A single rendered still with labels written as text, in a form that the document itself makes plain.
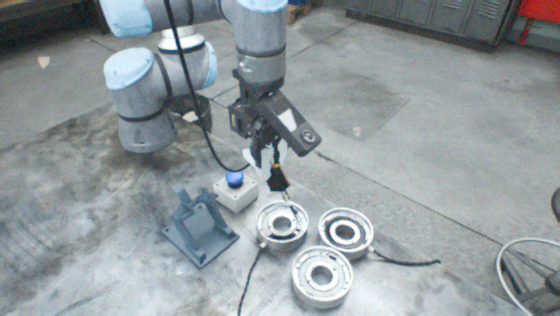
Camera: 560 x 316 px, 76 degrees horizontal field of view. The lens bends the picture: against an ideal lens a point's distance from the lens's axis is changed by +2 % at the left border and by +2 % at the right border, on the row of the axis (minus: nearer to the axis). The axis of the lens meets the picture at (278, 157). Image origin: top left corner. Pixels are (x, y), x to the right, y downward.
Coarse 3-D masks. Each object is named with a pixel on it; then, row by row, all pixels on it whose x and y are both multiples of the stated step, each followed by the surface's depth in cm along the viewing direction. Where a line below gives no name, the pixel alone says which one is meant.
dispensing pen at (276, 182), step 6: (270, 162) 67; (270, 168) 66; (276, 168) 65; (276, 174) 65; (282, 174) 66; (270, 180) 67; (276, 180) 66; (282, 180) 66; (270, 186) 68; (276, 186) 67; (282, 186) 66; (288, 186) 67; (282, 192) 68; (288, 198) 68; (288, 204) 69
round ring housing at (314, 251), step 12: (312, 252) 66; (324, 252) 66; (336, 252) 64; (300, 264) 64; (312, 264) 64; (324, 264) 64; (348, 264) 62; (312, 276) 65; (336, 276) 62; (348, 276) 62; (300, 288) 59; (324, 288) 60; (348, 288) 59; (312, 300) 58; (324, 300) 57; (336, 300) 58
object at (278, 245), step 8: (264, 208) 73; (272, 208) 74; (280, 208) 74; (288, 208) 74; (296, 208) 74; (256, 216) 71; (264, 216) 72; (272, 216) 72; (280, 216) 72; (288, 216) 72; (304, 216) 72; (256, 224) 69; (272, 224) 72; (280, 224) 74; (288, 224) 73; (304, 224) 71; (272, 232) 69; (280, 232) 69; (288, 232) 69; (304, 232) 68; (264, 240) 68; (272, 240) 66; (280, 240) 66; (288, 240) 66; (296, 240) 67; (272, 248) 69; (280, 248) 67; (288, 248) 68
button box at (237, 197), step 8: (216, 184) 77; (224, 184) 77; (232, 184) 77; (240, 184) 77; (248, 184) 77; (256, 184) 77; (216, 192) 78; (224, 192) 75; (232, 192) 75; (240, 192) 75; (248, 192) 76; (256, 192) 79; (224, 200) 77; (232, 200) 74; (240, 200) 75; (248, 200) 78; (232, 208) 76; (240, 208) 76
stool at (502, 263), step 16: (512, 240) 135; (528, 240) 135; (544, 240) 135; (496, 256) 130; (496, 272) 125; (512, 272) 145; (544, 272) 125; (544, 288) 121; (512, 304) 134; (528, 304) 134; (544, 304) 126
